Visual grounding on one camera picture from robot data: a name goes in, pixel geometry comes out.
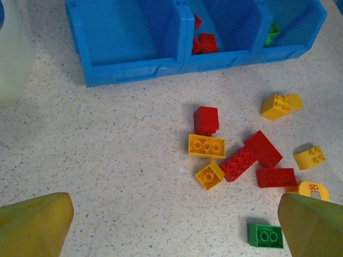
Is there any yellow curved lego brick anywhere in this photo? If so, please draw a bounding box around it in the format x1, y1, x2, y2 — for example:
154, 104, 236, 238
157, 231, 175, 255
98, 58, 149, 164
293, 145, 327, 171

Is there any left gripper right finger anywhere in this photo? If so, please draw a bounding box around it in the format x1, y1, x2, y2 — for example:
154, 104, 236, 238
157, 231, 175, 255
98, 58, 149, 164
277, 193, 343, 257

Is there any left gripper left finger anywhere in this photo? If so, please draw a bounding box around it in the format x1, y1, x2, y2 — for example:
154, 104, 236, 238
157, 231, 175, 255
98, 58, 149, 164
0, 192, 74, 257

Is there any yellow lego brick printed 120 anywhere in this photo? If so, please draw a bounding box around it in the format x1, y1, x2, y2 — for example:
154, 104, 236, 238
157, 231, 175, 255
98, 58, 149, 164
297, 181, 331, 202

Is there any red lego brick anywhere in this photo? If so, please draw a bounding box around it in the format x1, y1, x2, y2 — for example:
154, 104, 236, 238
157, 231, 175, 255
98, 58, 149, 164
256, 168, 297, 188
192, 11, 203, 31
191, 32, 218, 56
193, 105, 220, 137
243, 130, 284, 169
219, 143, 259, 183

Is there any orange lego brick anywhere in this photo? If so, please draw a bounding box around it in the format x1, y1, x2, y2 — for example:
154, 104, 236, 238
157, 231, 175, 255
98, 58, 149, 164
284, 183, 301, 195

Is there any light green lego brick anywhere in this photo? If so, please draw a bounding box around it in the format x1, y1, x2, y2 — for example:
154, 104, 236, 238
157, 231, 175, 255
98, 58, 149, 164
269, 22, 281, 37

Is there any blue three-compartment bin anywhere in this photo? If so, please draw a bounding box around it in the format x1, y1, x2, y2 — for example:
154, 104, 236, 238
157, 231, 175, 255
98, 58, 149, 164
65, 0, 328, 88

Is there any beige utensil holder orange rim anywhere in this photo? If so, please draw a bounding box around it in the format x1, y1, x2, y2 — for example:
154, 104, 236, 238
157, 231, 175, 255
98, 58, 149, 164
0, 0, 37, 108

